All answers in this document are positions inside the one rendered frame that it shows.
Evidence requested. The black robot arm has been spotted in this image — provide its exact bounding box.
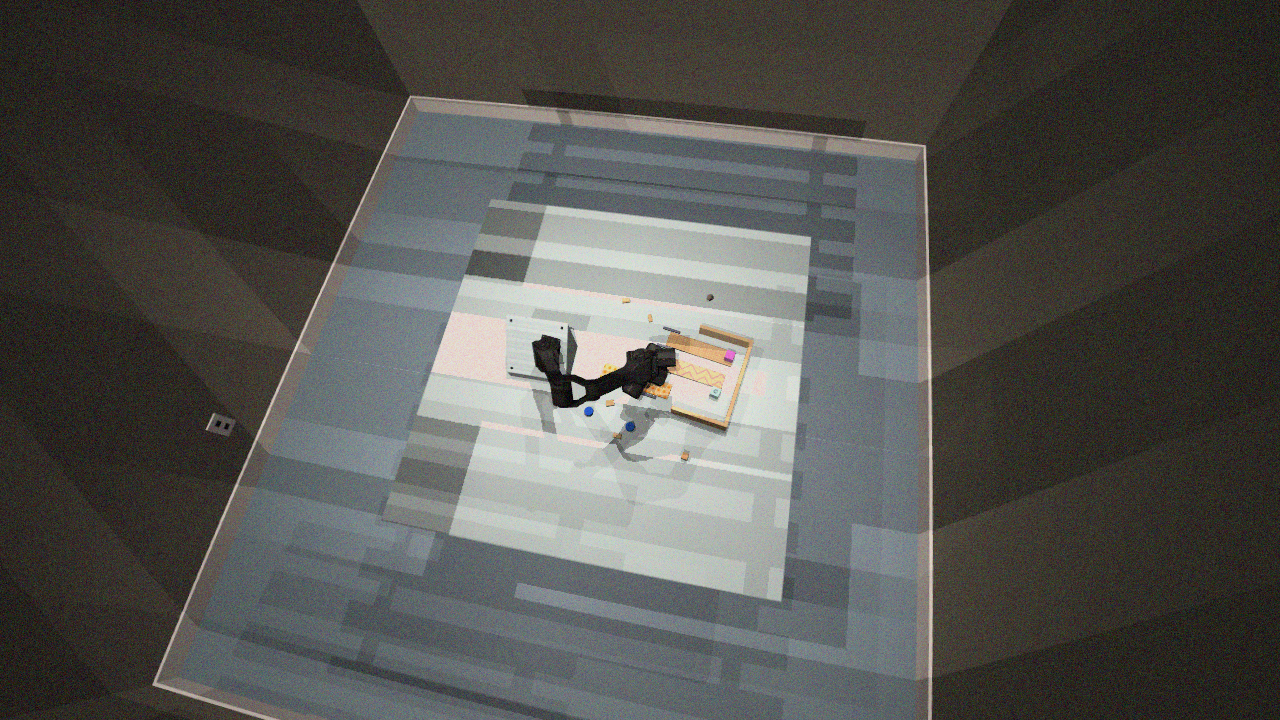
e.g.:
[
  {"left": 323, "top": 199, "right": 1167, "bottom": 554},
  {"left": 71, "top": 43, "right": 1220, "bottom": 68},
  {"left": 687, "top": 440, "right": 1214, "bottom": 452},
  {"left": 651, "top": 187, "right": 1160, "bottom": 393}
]
[{"left": 532, "top": 334, "right": 676, "bottom": 407}]

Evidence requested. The yellow strip with orange dots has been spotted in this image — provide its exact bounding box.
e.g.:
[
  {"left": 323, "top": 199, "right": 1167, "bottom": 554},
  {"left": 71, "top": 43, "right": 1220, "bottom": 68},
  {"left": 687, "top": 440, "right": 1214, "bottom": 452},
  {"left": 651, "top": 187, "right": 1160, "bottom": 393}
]
[{"left": 600, "top": 363, "right": 672, "bottom": 398}]

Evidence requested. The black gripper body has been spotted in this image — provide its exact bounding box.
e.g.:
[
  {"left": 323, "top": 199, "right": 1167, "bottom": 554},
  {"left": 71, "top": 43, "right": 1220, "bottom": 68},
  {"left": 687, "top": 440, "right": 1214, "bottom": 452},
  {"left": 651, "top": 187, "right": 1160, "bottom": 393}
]
[{"left": 622, "top": 343, "right": 662, "bottom": 398}]

